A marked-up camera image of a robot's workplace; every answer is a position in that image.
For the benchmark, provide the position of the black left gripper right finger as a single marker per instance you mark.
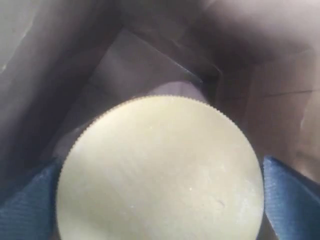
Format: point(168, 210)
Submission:
point(291, 200)

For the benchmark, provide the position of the brown paper shopping bag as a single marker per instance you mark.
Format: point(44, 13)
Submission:
point(63, 63)

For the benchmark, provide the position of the clear jar with gold lid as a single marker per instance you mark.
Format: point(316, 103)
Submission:
point(160, 167)

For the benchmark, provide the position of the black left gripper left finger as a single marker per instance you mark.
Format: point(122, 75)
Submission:
point(27, 204)

